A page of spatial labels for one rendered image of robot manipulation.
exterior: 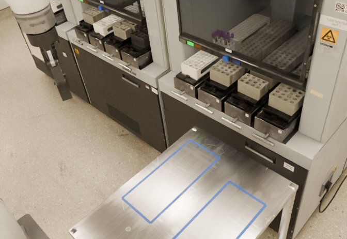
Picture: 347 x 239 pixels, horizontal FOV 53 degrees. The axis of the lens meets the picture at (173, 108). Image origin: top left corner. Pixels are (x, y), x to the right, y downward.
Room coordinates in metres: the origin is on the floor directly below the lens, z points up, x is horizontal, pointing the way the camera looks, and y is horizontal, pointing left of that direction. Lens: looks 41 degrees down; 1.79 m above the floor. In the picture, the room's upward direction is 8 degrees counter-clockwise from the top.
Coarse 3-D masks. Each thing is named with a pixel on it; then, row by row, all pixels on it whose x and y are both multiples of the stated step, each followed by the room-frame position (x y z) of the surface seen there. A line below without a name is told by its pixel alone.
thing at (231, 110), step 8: (232, 96) 1.14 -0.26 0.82; (232, 104) 1.10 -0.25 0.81; (240, 104) 1.08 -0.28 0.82; (248, 104) 1.09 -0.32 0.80; (264, 104) 1.09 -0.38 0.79; (232, 112) 1.09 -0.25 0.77; (240, 112) 1.06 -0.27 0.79; (248, 112) 1.04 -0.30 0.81; (256, 112) 1.05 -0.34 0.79; (224, 120) 1.07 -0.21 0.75; (232, 120) 1.06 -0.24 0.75; (240, 120) 1.06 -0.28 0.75; (248, 120) 1.03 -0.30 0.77; (240, 128) 1.01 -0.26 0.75
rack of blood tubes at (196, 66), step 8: (192, 56) 1.41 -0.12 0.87; (200, 56) 1.41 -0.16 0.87; (208, 56) 1.41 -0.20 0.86; (216, 56) 1.39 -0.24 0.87; (184, 64) 1.36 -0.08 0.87; (192, 64) 1.36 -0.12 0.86; (200, 64) 1.34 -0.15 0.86; (208, 64) 1.35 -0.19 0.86; (184, 72) 1.35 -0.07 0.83; (192, 72) 1.31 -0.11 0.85; (200, 72) 1.31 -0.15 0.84
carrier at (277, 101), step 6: (270, 96) 1.04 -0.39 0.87; (276, 96) 1.03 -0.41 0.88; (282, 96) 1.02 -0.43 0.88; (270, 102) 1.04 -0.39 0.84; (276, 102) 1.02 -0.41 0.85; (282, 102) 1.00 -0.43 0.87; (288, 102) 0.98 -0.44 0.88; (294, 102) 0.98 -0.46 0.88; (276, 108) 1.02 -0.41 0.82; (282, 108) 1.00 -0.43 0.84; (288, 108) 0.98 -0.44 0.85; (294, 108) 0.97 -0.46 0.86; (288, 114) 0.98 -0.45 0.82
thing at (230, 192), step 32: (192, 128) 0.98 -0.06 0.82; (160, 160) 0.83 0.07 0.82; (192, 160) 0.81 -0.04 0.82; (224, 160) 0.79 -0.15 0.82; (128, 192) 0.71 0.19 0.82; (160, 192) 0.70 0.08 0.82; (192, 192) 0.68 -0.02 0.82; (224, 192) 0.66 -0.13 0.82; (256, 192) 0.65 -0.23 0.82; (288, 192) 0.63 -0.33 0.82; (96, 224) 0.61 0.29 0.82; (128, 224) 0.59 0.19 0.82; (160, 224) 0.58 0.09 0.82; (192, 224) 0.56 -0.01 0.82; (224, 224) 0.55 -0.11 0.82; (256, 224) 0.54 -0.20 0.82; (288, 224) 0.64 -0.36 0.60
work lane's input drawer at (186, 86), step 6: (180, 72) 1.37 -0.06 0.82; (174, 78) 1.35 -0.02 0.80; (180, 78) 1.33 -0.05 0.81; (186, 78) 1.31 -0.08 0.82; (192, 78) 1.30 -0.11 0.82; (204, 78) 1.31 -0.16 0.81; (180, 84) 1.32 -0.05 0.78; (186, 84) 1.29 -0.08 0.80; (192, 84) 1.27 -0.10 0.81; (198, 84) 1.27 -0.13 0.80; (180, 90) 1.32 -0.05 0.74; (186, 90) 1.29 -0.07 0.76; (192, 90) 1.26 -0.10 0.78; (180, 96) 1.27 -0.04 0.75; (192, 96) 1.27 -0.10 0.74
